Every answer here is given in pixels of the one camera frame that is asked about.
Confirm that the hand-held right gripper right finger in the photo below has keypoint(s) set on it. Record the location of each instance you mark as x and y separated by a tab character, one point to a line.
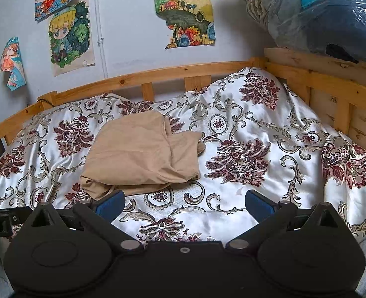
259	206

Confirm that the colourful landscape poster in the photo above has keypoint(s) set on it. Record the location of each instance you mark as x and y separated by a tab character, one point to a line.
186	9

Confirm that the wooden bed frame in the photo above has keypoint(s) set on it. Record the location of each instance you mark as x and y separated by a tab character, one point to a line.
294	57

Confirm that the blond cartoon figure poster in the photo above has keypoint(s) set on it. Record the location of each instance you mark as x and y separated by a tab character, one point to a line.
69	40

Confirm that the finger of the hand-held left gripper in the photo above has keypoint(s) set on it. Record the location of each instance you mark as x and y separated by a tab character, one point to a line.
20	213

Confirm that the white wall pipe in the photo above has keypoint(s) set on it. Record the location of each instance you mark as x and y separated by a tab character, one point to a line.
100	37

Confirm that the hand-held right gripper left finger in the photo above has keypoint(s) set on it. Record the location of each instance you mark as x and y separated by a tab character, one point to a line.
112	206

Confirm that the clear plastic bag of clothes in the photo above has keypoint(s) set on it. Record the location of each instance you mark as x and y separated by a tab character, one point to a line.
319	9

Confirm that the tan hooded jacket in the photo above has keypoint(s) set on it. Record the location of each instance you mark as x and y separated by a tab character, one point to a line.
133	149

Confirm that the small curled cartoon poster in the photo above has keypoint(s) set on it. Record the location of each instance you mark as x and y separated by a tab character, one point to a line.
12	62

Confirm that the white floral satin bedspread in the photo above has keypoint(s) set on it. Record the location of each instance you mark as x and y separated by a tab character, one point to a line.
248	115

